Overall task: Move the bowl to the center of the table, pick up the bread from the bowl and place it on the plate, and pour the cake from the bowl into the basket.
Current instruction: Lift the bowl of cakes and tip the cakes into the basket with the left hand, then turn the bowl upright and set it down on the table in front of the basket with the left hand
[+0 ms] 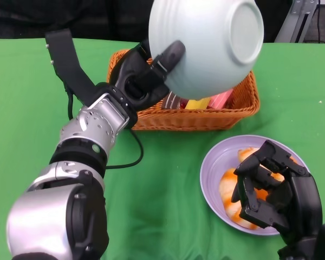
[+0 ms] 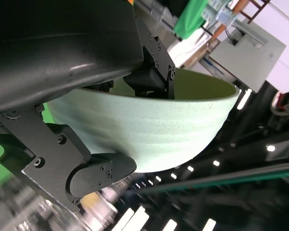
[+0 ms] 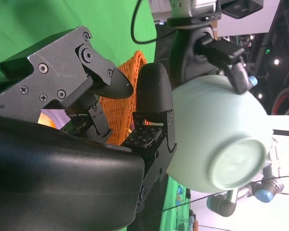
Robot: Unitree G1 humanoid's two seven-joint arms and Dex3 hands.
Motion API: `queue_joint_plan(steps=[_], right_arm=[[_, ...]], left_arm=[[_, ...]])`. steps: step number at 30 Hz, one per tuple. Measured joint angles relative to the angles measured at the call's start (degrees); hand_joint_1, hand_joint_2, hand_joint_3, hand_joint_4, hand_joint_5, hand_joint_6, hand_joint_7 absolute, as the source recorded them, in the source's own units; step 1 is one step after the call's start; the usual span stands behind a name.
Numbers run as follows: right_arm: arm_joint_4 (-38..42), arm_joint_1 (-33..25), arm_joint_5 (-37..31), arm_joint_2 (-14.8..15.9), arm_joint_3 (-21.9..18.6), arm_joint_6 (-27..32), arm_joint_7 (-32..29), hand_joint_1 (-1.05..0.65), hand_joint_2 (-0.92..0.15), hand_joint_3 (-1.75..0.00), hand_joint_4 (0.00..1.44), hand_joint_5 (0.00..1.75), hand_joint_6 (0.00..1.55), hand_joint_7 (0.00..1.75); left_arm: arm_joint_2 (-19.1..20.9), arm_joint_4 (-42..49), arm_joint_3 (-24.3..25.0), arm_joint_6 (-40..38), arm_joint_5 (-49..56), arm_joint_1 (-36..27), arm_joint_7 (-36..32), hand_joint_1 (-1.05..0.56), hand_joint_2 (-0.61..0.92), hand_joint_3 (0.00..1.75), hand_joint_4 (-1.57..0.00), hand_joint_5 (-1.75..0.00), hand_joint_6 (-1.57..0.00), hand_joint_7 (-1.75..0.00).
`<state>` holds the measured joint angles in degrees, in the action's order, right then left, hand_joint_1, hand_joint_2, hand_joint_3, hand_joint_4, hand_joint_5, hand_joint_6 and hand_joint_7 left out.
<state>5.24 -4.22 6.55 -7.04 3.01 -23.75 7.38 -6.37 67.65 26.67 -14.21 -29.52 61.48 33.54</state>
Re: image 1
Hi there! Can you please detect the grey-green bowl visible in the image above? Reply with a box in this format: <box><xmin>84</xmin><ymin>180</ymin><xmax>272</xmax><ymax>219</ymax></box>
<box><xmin>148</xmin><ymin>0</ymin><xmax>265</xmax><ymax>100</ymax></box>

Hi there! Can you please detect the light purple plate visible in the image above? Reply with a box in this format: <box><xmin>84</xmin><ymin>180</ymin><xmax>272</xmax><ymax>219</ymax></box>
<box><xmin>199</xmin><ymin>134</ymin><xmax>311</xmax><ymax>237</ymax></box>

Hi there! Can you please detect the pink striped cake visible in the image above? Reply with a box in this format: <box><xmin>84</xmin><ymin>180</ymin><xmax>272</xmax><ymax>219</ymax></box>
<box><xmin>207</xmin><ymin>89</ymin><xmax>234</xmax><ymax>109</ymax></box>

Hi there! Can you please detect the green tablecloth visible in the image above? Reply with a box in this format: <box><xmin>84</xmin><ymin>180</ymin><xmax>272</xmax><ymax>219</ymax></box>
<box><xmin>0</xmin><ymin>37</ymin><xmax>325</xmax><ymax>260</ymax></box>

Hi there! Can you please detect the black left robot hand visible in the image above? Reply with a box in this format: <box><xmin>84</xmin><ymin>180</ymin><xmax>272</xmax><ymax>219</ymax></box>
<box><xmin>108</xmin><ymin>39</ymin><xmax>187</xmax><ymax>112</ymax></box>

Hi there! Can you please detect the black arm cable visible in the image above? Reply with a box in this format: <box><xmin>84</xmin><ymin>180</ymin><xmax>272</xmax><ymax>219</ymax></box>
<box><xmin>66</xmin><ymin>83</ymin><xmax>145</xmax><ymax>171</ymax></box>

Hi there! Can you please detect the orange wicker basket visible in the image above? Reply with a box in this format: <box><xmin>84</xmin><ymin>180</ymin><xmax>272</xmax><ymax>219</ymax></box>
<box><xmin>106</xmin><ymin>48</ymin><xmax>261</xmax><ymax>132</ymax></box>

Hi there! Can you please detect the aluminium frame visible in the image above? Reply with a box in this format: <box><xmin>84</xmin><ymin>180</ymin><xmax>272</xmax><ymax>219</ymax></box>
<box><xmin>274</xmin><ymin>0</ymin><xmax>320</xmax><ymax>44</ymax></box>

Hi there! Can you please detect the yellow cake block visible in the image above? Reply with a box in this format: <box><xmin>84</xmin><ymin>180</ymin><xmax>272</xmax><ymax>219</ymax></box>
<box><xmin>185</xmin><ymin>97</ymin><xmax>211</xmax><ymax>110</ymax></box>

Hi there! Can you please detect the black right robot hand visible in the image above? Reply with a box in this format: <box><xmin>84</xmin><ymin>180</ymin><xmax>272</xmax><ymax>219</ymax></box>
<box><xmin>230</xmin><ymin>140</ymin><xmax>323</xmax><ymax>248</ymax></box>

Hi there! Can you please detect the orange striped bread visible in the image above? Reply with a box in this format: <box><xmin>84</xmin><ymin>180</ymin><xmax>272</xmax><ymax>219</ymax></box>
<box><xmin>218</xmin><ymin>167</ymin><xmax>269</xmax><ymax>231</ymax></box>
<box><xmin>237</xmin><ymin>146</ymin><xmax>299</xmax><ymax>183</ymax></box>

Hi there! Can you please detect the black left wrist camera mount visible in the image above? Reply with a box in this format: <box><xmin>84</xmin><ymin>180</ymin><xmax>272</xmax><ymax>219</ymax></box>
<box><xmin>44</xmin><ymin>28</ymin><xmax>107</xmax><ymax>107</ymax></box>

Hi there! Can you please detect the black backdrop cloth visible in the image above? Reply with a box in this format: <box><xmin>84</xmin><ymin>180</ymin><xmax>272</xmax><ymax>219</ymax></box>
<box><xmin>0</xmin><ymin>0</ymin><xmax>293</xmax><ymax>44</ymax></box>

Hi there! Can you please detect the chocolate cake with cherry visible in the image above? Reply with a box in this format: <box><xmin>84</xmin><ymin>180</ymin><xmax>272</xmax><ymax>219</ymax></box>
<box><xmin>161</xmin><ymin>91</ymin><xmax>181</xmax><ymax>109</ymax></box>

